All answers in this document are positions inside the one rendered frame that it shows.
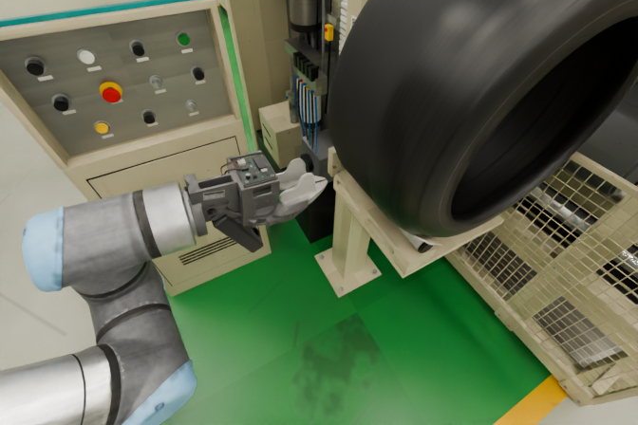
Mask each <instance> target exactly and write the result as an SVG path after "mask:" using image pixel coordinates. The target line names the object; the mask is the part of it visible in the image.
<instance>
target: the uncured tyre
mask: <svg viewBox="0 0 638 425"><path fill-rule="evenodd" d="M637 81H638V0H367V1H366V3H365V5H364V7H363V8H362V10H361V12H360V13H359V15H358V17H357V19H356V20H355V22H354V24H353V26H352V28H351V30H350V32H349V34H348V36H347V39H346V41H345V43H344V46H343V48H342V51H341V53H340V56H339V59H338V62H337V65H336V67H335V71H334V74H333V78H332V83H331V88H330V92H329V100H328V126H329V132H330V136H331V140H332V143H333V145H334V148H335V151H336V153H337V156H338V158H339V159H340V161H341V163H342V164H343V166H344V167H345V169H346V170H347V171H348V172H349V173H350V175H351V176H352V177H353V178H354V179H355V180H356V182H357V183H358V184H359V185H360V186H361V187H362V189H363V190H364V191H365V192H366V193H367V195H368V196H369V197H370V198H371V199H372V200H373V202H374V203H375V204H376V205H377V206H378V207H379V209H380V210H381V211H382V212H383V213H384V214H385V216H386V217H387V218H388V219H389V220H390V221H391V222H392V223H393V224H395V225H397V226H398V227H400V228H401V229H403V230H404V231H406V232H408V233H411V234H415V235H422V236H433V237H451V236H455V235H459V234H462V233H465V232H467V231H470V230H472V229H474V228H476V227H478V226H480V225H482V224H484V223H486V222H488V221H489V220H491V219H493V218H494V217H496V216H498V215H499V214H501V213H503V212H504V211H506V210H507V209H509V208H510V207H512V206H513V205H514V204H516V203H517V202H518V201H519V200H520V199H522V198H523V197H524V196H526V195H527V194H528V193H530V192H531V191H532V190H533V189H535V188H536V187H537V186H538V185H540V184H541V183H542V182H543V181H544V180H545V179H547V178H548V177H549V176H550V175H551V174H552V173H554V172H555V171H556V170H557V169H558V168H559V167H560V166H561V165H562V164H563V163H565V162H566V161H567V160H568V159H569V158H570V157H571V156H572V155H573V154H574V153H575V152H576V151H577V150H578V149H579V148H580V147H581V146H582V145H583V144H584V143H585V142H586V141H587V140H588V139H589V138H590V137H591V136H592V135H593V133H594V132H595V131H596V130H597V129H598V128H599V127H600V126H601V125H602V124H603V122H604V121H605V120H606V119H607V118H608V117H609V116H610V114H611V113H612V112H613V111H614V110H615V109H616V107H617V106H618V105H619V104H620V102H621V101H622V100H623V99H624V98H625V97H626V95H627V94H628V93H629V91H630V90H631V88H632V87H633V86H634V85H635V84H636V83H637Z"/></svg>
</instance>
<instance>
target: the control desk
mask: <svg viewBox="0 0 638 425"><path fill-rule="evenodd" d="M0 100H1V101H2V103H3V104H4V105H5V106H6V107H7V108H8V110H9V111H10V112H11V113H12V114H13V116H14V117H15V118H16V119H18V120H19V121H20V123H21V124H22V125H23V126H24V127H25V128H26V130H27V131H28V132H29V133H30V134H31V136H32V137H33V138H34V139H35V140H36V141H37V142H38V144H39V145H40V146H41V147H42V148H43V149H44V151H45V152H46V153H47V154H48V155H49V157H50V158H51V159H52V160H53V161H54V162H55V163H56V165H57V166H58V167H59V168H60V169H61V170H62V171H63V172H64V173H65V174H66V176H67V177H68V178H69V179H70V180H71V182H72V183H73V184H74V185H75V186H76V187H77V189H78V190H79V191H80V192H81V193H82V194H83V195H84V197H85V198H86V199H87V200H88V201H94V200H98V199H102V198H107V197H110V196H114V195H119V194H126V193H131V192H135V191H138V190H143V189H147V188H151V187H156V186H159V185H163V184H168V183H172V182H176V181H177V182H178V183H179V185H180V188H181V190H182V191H184V187H185V186H186V183H185V179H184V176H186V175H189V174H195V175H196V178H197V181H199V180H202V179H207V178H211V177H215V176H221V175H222V174H224V173H225V171H227V170H228V169H227V166H225V167H223V168H222V173H221V171H220V168H221V166H223V165H224V164H226V163H227V160H226V157H234V156H239V155H243V154H248V153H250V152H249V147H248V143H247V139H246V135H245V130H244V126H243V121H242V117H241V112H240V108H239V103H238V99H237V95H236V91H235V82H234V78H233V73H232V70H231V65H230V61H229V56H228V52H227V47H226V43H225V39H224V34H223V30H222V25H221V22H220V17H219V13H218V8H217V3H216V0H191V1H184V2H176V3H170V4H163V5H156V6H150V7H143V8H136V9H124V10H117V11H110V12H104V13H96V14H89V15H83V16H76V17H69V18H63V19H56V20H49V21H43V22H36V23H29V24H23V25H15V26H8V27H1V28H0ZM206 227H207V231H208V234H206V235H203V236H200V237H198V236H197V235H195V238H196V241H197V244H196V246H195V247H191V248H189V249H184V250H181V251H178V252H175V253H171V254H168V255H165V256H161V257H159V258H156V259H153V260H152V262H153V264H154V266H155V267H156V269H157V270H158V272H159V273H160V275H161V277H162V279H163V282H164V285H165V290H166V292H167V293H168V294H169V295H170V296H171V297H173V296H175V295H178V294H180V293H181V292H183V291H186V290H188V289H190V288H192V287H195V286H198V285H201V284H203V283H205V282H207V281H210V280H212V279H214V278H215V277H218V276H220V275H222V274H224V273H227V272H229V271H231V270H234V269H236V268H239V267H242V266H244V265H246V264H248V263H251V262H252V261H254V260H256V259H259V258H261V257H263V256H265V255H268V254H270V253H272V251H271V247H270V242H269V238H268V234H267V230H266V225H261V226H256V227H257V229H258V230H259V233H260V238H261V240H262V242H263V247H262V248H261V249H259V250H257V251H256V252H254V253H252V252H250V251H248V250H247V249H245V248H244V247H242V246H241V245H239V244H238V243H236V241H234V240H233V239H231V238H230V237H228V236H227V235H225V234H224V233H222V232H221V231H219V230H218V229H216V228H215V227H214V225H213V223H212V221H210V222H206Z"/></svg>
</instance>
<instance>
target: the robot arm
mask: <svg viewBox="0 0 638 425"><path fill-rule="evenodd" d="M250 156H251V157H250ZM242 157H243V158H242ZM226 160H227V163H226V164H224V165H223V166H221V168H220V171H221V173H222V168H223V167H225V166H227V169H228V170H227V171H225V173H224V174H222V175H221V176H215V177H211V178H207V179H202V180H199V181H197V178H196V175H195V174H189V175H186V176H184V179H185V183H186V186H185V187H184V191H182V190H181V188H180V185H179V183H178V182H177V181H176V182H172V183H168V184H163V185H159V186H156V187H151V188H147V189H143V190H138V191H135V192H131V193H126V194H119V195H114V196H110V197H107V198H102V199H98V200H94V201H89V202H85V203H82V204H77V205H73V206H69V207H64V206H62V207H59V208H58V209H57V210H53V211H50V212H43V213H39V214H37V215H34V216H33V217H31V218H30V220H29V221H28V222H27V224H26V225H25V227H24V231H23V239H22V250H23V257H24V262H25V265H26V269H27V272H28V275H29V278H30V279H31V281H32V283H33V284H34V285H35V286H36V287H37V288H38V289H40V290H41V291H44V292H51V291H61V290H62V288H64V287H67V286H71V287H72V288H73V289H74V290H75V291H76V292H77V293H78V294H79V295H80V296H81V297H82V298H83V299H84V300H85V301H86V302H87V304H88V306H89V309H90V314H91V319H92V323H93V327H94V332H95V337H96V344H97V345H95V346H90V347H88V348H86V349H85V350H83V351H80V352H76V353H72V354H68V355H64V356H61V357H57V358H53V359H48V360H41V361H37V362H34V363H30V364H26V365H21V366H17V367H13V368H10V369H6V370H2V371H0V425H160V424H161V423H162V422H163V421H165V420H166V419H167V418H168V417H170V416H171V415H173V414H174V413H175V412H176V411H177V410H178V409H180V408H181V407H182V406H183V405H184V404H185V403H186V402H187V401H188V399H189V398H190V397H191V396H192V395H193V393H194V392H195V390H196V387H197V379H196V376H195V373H194V370H193V366H192V363H193V362H192V360H190V359H189V356H188V354H187V351H186V348H185V346H184V343H183V340H182V338H181V336H180V333H179V331H178V326H177V324H176V321H175V318H174V316H173V313H172V309H171V306H170V304H169V302H168V299H167V296H166V294H165V285H164V282H163V279H162V277H161V275H160V273H159V272H158V270H157V269H156V267H155V266H154V264H153V262H152V260H153V259H156V258H159V257H161V256H165V255H168V254H171V253H175V252H178V251H181V250H184V249H189V248H191V247H195V246H196V244H197V241H196V238H195V235H197V236H198V237H200V236H203V235H206V234H208V231H207V227H206V222H210V221H212V223H213V225H214V227H215V228H216V229H218V230H219V231H221V232H222V233H224V234H225V235H227V236H228V237H230V238H231V239H233V240H234V241H236V243H238V244H239V245H241V246H242V247H244V248H245V249H247V250H248V251H250V252H252V253H254V252H256V251H257V250H259V249H261V248H262V247H263V242H262V240H261V238H260V233H259V230H258V229H257V227H256V226H261V225H266V224H267V225H268V227H269V226H271V225H273V224H277V223H283V222H286V221H289V220H291V219H293V218H294V217H295V216H296V215H297V214H299V213H300V212H302V211H303V210H304V209H305V208H306V207H307V206H308V205H309V204H310V203H311V202H312V201H313V200H314V199H315V198H316V197H317V196H318V195H319V194H320V193H321V192H323V191H324V189H325V188H326V186H327V184H328V181H327V180H326V179H325V178H324V177H320V176H314V175H313V173H307V171H306V167H305V163H304V160H303V159H301V158H296V159H294V160H292V161H291V163H290V165H289V166H288V168H287V170H286V171H285V172H283V173H279V174H276V173H275V171H274V170H273V168H272V166H271V164H270V163H269V162H268V160H267V159H266V157H265V155H263V154H262V151H256V152H252V153H248V154H243V155H239V156H234V157H226ZM227 172H228V174H227V175H226V173H227ZM277 196H279V200H280V201H281V202H280V203H278V202H277Z"/></svg>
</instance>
